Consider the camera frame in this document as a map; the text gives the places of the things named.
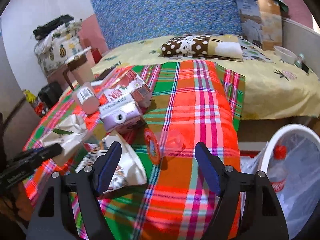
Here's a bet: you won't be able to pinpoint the white leaf paper bag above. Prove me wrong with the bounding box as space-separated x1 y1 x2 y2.
40 114 89 166

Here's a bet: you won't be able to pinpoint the white yogurt bottle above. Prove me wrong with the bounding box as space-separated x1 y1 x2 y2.
72 82 100 115

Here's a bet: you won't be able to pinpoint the white printed snack bag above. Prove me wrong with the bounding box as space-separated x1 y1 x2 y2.
75 131 147 194

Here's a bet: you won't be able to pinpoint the purple milk carton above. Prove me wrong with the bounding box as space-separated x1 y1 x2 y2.
99 94 145 134

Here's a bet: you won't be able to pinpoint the red strawberry milk carton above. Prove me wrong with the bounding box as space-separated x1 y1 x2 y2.
103 67 152 108

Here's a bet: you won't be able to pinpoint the clear plastic cup red lid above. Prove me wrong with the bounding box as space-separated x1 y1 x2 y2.
144 128 185 165

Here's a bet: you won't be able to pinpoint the white trash bin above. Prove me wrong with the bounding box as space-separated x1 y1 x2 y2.
257 124 319 239

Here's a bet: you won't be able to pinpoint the red toy items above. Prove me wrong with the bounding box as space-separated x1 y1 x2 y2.
34 102 49 117

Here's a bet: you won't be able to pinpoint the clear bottle red cap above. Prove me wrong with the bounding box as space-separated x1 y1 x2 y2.
267 145 288 193

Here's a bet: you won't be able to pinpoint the black floor object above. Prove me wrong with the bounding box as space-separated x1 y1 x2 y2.
38 81 63 109

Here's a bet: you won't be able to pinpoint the plaid red green blanket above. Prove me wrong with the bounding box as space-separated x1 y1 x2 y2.
24 60 245 239

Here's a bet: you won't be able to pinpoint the white smartphone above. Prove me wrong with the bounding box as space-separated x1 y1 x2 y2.
91 67 115 87

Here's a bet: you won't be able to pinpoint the pineapple print fabric bundle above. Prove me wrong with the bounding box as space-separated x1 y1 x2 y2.
34 19 83 77

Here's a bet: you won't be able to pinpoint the black bag on bundle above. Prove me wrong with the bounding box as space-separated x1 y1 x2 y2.
33 15 74 41

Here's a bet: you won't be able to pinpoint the yellow pineapple bed sheet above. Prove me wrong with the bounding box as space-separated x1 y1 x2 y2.
60 34 320 120

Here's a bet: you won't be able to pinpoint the small green bottle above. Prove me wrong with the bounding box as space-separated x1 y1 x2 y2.
295 53 305 69

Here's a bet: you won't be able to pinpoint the white plastic bowl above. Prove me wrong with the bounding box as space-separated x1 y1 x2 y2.
273 46 297 64

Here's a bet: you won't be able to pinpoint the brown polka dot pillow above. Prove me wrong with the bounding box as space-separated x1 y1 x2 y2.
161 34 242 61

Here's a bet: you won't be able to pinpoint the blue floral headboard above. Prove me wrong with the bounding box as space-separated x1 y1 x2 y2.
91 0 241 49

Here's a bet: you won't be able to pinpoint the cardboard bedding box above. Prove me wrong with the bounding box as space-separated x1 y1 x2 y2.
234 0 289 50

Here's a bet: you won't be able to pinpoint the beige mug brown handle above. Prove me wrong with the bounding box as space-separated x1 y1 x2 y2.
63 54 95 90

